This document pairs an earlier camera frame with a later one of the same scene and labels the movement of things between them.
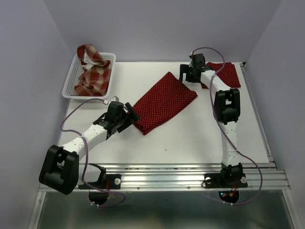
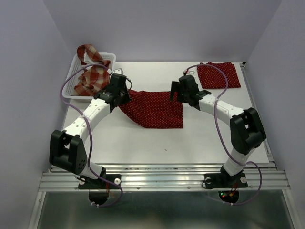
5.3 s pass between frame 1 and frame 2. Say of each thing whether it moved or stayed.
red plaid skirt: stayed
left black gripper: moved
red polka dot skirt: stayed
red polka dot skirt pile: moved
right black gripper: moved
